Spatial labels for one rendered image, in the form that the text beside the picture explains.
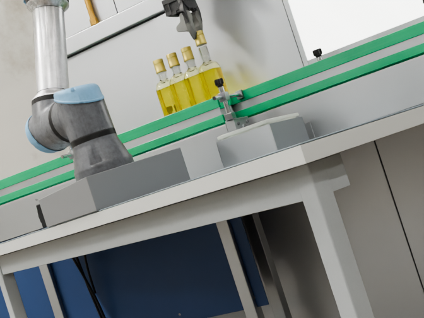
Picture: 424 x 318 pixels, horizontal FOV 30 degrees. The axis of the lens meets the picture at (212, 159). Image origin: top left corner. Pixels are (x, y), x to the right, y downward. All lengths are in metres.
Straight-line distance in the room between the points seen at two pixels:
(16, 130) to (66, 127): 3.83
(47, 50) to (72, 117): 0.26
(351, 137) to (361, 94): 0.89
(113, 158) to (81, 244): 0.28
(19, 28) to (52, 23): 3.88
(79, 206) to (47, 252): 0.37
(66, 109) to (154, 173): 0.26
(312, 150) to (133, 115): 1.62
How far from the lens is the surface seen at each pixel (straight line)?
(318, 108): 2.30
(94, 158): 1.93
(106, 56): 2.91
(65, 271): 2.79
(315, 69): 2.31
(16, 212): 2.86
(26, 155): 5.78
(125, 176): 1.91
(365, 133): 1.40
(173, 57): 2.56
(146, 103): 2.82
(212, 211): 1.58
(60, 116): 1.98
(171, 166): 1.98
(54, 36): 2.16
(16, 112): 5.83
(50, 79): 2.11
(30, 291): 2.92
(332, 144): 1.34
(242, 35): 2.59
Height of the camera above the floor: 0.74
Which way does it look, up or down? 1 degrees up
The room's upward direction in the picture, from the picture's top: 18 degrees counter-clockwise
